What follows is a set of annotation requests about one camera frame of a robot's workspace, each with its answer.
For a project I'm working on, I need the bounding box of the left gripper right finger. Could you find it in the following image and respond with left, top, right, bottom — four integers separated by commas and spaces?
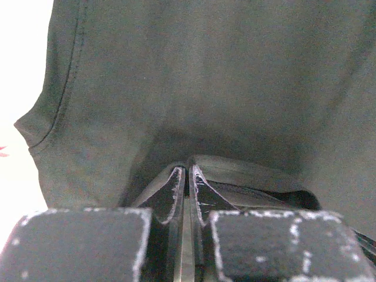
189, 165, 375, 281

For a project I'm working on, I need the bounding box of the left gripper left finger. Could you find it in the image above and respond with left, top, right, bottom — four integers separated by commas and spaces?
1, 166, 185, 281

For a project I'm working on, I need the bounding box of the black t shirt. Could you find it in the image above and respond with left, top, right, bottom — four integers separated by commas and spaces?
15, 1, 375, 238

